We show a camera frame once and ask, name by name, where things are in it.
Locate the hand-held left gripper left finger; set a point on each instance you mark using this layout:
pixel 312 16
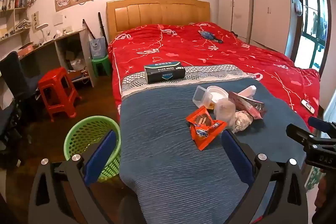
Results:
pixel 101 158

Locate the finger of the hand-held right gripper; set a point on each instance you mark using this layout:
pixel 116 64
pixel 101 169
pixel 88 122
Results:
pixel 321 123
pixel 298 132

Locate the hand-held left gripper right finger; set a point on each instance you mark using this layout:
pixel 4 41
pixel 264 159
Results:
pixel 236 158

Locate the green plastic waste basket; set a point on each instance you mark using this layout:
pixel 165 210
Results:
pixel 86 132

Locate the clear round plastic container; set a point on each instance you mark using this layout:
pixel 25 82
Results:
pixel 224 109

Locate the white remote control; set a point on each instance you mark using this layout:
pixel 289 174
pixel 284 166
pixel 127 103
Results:
pixel 308 106

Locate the green patterned bag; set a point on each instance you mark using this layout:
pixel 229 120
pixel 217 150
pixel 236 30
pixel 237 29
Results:
pixel 313 178

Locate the crumpled paper ball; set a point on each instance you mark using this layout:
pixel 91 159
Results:
pixel 242 120

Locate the orange snack wrapper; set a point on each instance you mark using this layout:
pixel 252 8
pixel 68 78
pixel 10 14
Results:
pixel 202 120

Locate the pink snack wrapper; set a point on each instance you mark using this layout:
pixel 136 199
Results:
pixel 249 106

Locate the white paper tissue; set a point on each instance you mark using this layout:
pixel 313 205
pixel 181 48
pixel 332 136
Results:
pixel 248 91

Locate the clear round plastic lid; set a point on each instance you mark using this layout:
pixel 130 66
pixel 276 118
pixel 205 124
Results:
pixel 218 92

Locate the clear square plastic box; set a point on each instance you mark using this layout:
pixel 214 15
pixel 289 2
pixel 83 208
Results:
pixel 200 96

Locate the blue ribbed blanket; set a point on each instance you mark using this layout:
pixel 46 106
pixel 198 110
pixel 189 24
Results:
pixel 162 113

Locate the red plastic stool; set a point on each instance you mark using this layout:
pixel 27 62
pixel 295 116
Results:
pixel 53 77

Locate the green plastic stool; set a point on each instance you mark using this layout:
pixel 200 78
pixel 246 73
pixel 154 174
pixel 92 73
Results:
pixel 101 61

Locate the clear plastic bag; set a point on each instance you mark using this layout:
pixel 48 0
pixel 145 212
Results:
pixel 78 64

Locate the glass balcony door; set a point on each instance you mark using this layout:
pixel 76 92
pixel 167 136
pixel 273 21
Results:
pixel 312 24

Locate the dark office chair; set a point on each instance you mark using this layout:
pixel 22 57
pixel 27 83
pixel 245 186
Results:
pixel 15 74
pixel 8 121

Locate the wooden desk with shelves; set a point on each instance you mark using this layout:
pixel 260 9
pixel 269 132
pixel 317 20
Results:
pixel 88 56

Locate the dark tissue box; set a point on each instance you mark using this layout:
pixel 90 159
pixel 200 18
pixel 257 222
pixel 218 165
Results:
pixel 164 73

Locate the small cardboard box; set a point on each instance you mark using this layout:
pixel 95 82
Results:
pixel 70 55

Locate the light blue gift bag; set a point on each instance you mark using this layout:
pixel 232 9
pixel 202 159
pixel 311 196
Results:
pixel 97 48

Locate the hanging plastic bag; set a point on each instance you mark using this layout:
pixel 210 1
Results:
pixel 298 5

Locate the bed with red cover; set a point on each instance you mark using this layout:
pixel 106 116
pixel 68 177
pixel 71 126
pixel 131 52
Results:
pixel 183 48

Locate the white wardrobe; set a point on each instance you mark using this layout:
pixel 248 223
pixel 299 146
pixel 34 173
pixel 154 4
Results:
pixel 267 11

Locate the blue toy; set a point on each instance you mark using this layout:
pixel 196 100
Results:
pixel 210 35

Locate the short dark stick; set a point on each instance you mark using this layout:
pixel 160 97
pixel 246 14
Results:
pixel 88 29

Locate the long black stick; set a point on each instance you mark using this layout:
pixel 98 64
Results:
pixel 102 27

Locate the white desk lamp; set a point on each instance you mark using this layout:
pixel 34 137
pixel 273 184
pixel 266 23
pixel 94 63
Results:
pixel 42 27

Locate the wooden bed headboard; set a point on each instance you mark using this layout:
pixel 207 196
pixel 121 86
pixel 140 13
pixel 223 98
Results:
pixel 157 12

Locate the row of books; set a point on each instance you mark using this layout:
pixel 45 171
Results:
pixel 18 2

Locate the small calligraphy wall paper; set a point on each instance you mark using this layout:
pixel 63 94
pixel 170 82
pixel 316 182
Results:
pixel 35 20

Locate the white wall shelf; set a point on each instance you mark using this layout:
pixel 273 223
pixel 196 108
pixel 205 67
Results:
pixel 14 14

